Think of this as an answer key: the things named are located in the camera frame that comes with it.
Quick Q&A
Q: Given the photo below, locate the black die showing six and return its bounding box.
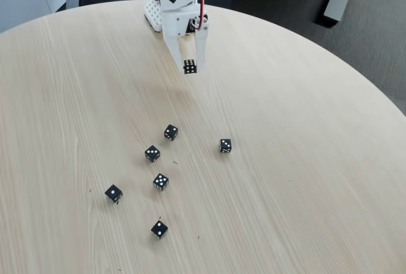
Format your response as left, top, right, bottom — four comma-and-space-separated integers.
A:
183, 59, 199, 75

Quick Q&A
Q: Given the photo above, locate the black die showing two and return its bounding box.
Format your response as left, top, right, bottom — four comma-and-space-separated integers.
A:
163, 124, 179, 141
150, 219, 169, 240

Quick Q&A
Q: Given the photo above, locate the black die showing three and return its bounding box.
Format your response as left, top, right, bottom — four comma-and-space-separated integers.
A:
218, 138, 232, 154
144, 145, 161, 163

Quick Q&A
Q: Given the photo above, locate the black die showing five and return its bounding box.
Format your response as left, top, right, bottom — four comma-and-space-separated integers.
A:
152, 173, 170, 192

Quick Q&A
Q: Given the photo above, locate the black die showing one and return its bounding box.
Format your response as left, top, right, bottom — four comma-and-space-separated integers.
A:
104, 184, 124, 204

